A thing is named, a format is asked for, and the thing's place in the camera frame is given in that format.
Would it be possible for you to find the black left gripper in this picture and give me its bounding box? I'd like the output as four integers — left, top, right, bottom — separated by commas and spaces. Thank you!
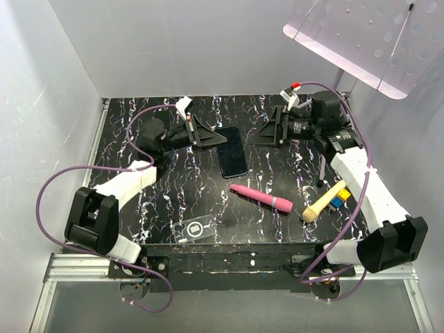
160, 114, 228, 153

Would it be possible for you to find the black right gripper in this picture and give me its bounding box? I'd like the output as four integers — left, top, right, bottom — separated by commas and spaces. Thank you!
246, 106, 320, 150

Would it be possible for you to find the black smartphone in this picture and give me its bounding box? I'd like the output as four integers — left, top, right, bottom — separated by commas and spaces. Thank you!
216, 126, 248, 179

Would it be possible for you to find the clear phone case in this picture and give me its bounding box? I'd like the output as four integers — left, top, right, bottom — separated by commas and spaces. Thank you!
171, 214, 216, 244

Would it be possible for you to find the phone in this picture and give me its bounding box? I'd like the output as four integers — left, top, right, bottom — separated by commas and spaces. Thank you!
157, 110, 171, 132

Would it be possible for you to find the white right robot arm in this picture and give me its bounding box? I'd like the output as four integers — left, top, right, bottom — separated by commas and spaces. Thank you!
247, 86, 428, 278

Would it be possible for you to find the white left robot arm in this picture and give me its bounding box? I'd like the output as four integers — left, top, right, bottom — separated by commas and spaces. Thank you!
65, 114, 228, 278

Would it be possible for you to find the pink toy microphone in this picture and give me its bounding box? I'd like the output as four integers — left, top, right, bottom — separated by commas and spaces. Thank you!
230, 185, 293, 213

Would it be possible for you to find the cream wooden toy microphone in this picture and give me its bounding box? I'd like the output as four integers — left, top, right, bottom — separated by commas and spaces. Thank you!
302, 180, 346, 223

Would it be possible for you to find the yellow toy brick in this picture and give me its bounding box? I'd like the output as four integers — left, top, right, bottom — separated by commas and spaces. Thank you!
338, 188, 351, 201

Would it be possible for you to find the blue toy brick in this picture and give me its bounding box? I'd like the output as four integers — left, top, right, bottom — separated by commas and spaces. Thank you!
328, 196, 344, 211

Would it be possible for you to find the lilac music stand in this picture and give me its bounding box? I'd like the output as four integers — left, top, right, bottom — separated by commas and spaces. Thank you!
284, 1, 443, 189

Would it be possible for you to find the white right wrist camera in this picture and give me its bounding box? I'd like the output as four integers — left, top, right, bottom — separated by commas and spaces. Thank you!
280, 82, 300, 110

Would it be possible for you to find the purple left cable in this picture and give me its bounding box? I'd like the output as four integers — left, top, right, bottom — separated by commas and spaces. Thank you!
35, 103, 180, 313

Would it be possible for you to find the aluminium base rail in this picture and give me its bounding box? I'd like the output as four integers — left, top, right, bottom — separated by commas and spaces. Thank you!
30, 254, 434, 332

